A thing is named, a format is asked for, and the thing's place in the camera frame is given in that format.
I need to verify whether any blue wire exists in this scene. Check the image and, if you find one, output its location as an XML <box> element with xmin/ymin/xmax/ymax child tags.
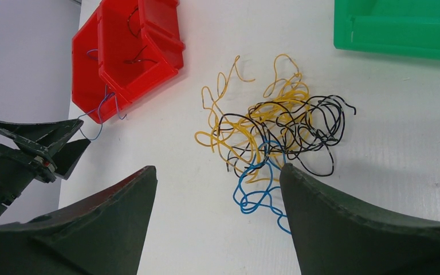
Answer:
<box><xmin>77</xmin><ymin>49</ymin><xmax>127</xmax><ymax>142</ymax></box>

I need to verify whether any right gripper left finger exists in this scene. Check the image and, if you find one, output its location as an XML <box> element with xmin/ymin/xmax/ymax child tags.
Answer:
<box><xmin>0</xmin><ymin>166</ymin><xmax>158</xmax><ymax>274</ymax></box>

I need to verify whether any black wire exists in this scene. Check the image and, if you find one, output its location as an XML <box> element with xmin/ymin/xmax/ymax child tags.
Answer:
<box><xmin>124</xmin><ymin>7</ymin><xmax>159</xmax><ymax>65</ymax></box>

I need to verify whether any red double bin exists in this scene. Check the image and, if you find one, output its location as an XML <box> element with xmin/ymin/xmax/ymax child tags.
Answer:
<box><xmin>72</xmin><ymin>0</ymin><xmax>185</xmax><ymax>123</ymax></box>

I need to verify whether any green bin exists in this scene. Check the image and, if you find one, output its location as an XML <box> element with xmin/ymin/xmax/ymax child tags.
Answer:
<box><xmin>333</xmin><ymin>0</ymin><xmax>440</xmax><ymax>60</ymax></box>

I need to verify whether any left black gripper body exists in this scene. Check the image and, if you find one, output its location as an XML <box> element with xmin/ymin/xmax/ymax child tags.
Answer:
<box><xmin>0</xmin><ymin>144</ymin><xmax>57</xmax><ymax>216</ymax></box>

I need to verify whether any wire bundle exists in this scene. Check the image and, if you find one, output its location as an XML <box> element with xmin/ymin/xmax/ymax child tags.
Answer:
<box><xmin>194</xmin><ymin>53</ymin><xmax>358</xmax><ymax>235</ymax></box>

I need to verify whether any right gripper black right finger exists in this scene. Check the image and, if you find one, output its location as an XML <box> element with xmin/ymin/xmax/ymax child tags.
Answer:
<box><xmin>280</xmin><ymin>164</ymin><xmax>440</xmax><ymax>274</ymax></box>

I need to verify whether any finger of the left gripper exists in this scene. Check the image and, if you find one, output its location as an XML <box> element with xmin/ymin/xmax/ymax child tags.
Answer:
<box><xmin>52</xmin><ymin>139</ymin><xmax>91</xmax><ymax>180</ymax></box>

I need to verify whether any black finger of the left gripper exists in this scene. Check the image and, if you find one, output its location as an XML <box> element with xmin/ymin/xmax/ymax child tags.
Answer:
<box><xmin>0</xmin><ymin>119</ymin><xmax>84</xmax><ymax>166</ymax></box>

